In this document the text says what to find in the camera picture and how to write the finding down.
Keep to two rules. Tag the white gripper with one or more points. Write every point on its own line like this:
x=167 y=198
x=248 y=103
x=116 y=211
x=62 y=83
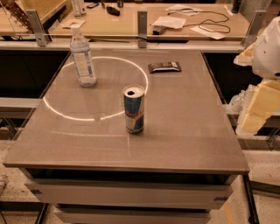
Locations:
x=268 y=57

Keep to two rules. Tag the Red Bull can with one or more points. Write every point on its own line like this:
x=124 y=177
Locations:
x=133 y=98

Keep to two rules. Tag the dark RXBAR chocolate wrapper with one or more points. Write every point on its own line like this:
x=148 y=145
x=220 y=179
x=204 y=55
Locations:
x=164 y=67

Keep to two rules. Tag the clear pump bottle left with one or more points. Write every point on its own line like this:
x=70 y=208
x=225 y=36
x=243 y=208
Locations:
x=236 y=101

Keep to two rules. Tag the white paper sheet right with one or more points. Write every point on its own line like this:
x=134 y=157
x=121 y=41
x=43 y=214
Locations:
x=209 y=33

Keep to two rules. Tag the white paper sheet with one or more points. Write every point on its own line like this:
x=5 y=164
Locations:
x=209 y=33
x=170 y=22

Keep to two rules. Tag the white papers back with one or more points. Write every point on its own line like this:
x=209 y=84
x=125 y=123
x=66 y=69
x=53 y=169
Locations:
x=183 y=9

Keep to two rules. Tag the white paper sheet centre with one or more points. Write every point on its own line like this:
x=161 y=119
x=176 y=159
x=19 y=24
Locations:
x=170 y=22

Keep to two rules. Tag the black computer mouse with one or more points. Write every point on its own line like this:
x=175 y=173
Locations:
x=112 y=11

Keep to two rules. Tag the clear plastic water bottle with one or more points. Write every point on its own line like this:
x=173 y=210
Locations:
x=82 y=58

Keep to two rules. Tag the white bottle on desk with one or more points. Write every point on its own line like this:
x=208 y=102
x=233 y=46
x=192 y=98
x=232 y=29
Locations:
x=78 y=8

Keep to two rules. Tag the small card on desk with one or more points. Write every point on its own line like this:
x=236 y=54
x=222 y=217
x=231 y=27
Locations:
x=69 y=23

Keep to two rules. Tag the white drawer cabinet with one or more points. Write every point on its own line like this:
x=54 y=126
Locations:
x=122 y=202

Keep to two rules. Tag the metal bracket right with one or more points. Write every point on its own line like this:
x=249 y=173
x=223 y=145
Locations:
x=254 y=27

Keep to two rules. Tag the metal bracket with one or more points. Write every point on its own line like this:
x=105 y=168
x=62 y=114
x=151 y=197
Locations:
x=254 y=27
x=40 y=35
x=142 y=28

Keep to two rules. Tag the metal bracket centre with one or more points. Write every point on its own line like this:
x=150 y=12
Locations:
x=142 y=28

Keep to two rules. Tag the metal bracket left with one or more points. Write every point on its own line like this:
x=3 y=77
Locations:
x=40 y=35

